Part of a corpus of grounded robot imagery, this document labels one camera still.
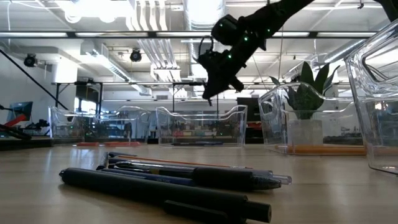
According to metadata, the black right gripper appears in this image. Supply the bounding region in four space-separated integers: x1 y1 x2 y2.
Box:
198 43 259 100

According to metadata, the dark blue pencil silver print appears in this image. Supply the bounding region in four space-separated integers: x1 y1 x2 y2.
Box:
95 151 110 171

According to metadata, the black screen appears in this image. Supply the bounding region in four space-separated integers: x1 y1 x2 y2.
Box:
236 96 260 123

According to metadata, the clear plastic bin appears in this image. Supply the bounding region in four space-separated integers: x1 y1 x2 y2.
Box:
155 105 249 147
49 105 152 147
256 82 365 156
344 18 398 175

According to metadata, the black track spotlight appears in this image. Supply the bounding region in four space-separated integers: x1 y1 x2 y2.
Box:
129 49 143 63
24 53 39 68

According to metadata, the green plant in white pot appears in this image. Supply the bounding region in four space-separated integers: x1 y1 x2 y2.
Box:
269 61 342 147

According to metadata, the black gel pen rubber grip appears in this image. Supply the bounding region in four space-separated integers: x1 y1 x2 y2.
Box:
112 161 283 192

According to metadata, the blue pen with lettering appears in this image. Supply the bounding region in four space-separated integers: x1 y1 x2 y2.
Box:
98 168 197 188

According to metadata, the clear barrel pen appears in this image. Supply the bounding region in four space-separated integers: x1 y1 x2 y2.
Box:
107 157 293 187

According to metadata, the matte black click pen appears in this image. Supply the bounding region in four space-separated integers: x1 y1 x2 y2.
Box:
58 167 272 224

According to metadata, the blue computer monitor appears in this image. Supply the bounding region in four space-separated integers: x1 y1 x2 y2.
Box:
7 101 34 123

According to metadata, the red slanted bar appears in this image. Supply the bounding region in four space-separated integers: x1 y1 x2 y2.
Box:
4 113 28 128

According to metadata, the black background table frame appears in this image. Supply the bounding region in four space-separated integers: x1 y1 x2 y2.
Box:
172 81 220 114
50 80 104 116

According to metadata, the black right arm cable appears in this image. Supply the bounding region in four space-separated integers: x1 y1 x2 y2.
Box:
198 35 216 62

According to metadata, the black horizontal frame bar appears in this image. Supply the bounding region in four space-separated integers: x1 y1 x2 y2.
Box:
0 30 379 40

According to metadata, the long thin black cable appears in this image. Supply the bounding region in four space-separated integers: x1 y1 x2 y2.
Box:
0 49 70 110

